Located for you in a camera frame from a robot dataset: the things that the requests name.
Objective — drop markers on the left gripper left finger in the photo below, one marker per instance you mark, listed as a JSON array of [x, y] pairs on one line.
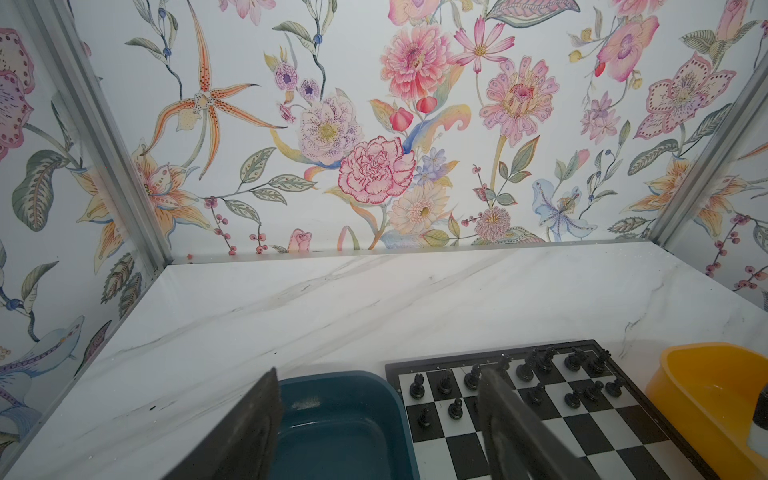
[[243, 443]]

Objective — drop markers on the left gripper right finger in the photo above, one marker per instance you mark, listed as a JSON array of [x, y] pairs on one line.
[[518, 444]]

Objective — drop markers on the black white chessboard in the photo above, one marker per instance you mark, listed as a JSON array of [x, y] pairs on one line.
[[575, 388]]

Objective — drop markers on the teal plastic tray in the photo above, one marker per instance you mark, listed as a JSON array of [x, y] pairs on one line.
[[342, 425]]

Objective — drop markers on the yellow plastic tray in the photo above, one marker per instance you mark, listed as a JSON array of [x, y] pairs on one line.
[[709, 392]]

